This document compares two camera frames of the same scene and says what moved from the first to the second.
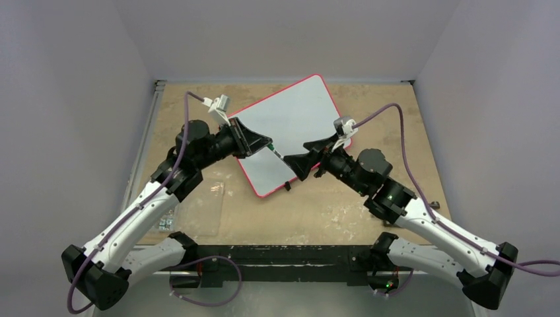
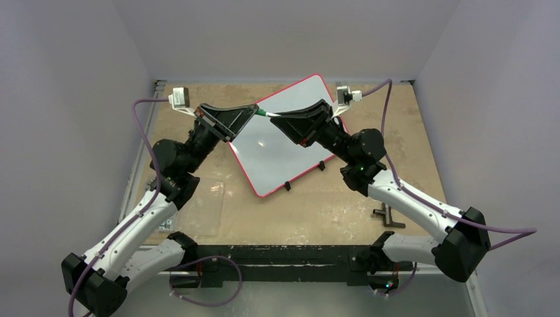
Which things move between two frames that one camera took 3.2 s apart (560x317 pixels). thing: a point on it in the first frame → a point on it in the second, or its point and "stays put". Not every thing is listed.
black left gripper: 248,141 → 226,124
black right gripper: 322,157 → 315,131
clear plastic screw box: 199,213 stays put
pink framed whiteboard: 301,113 stays put
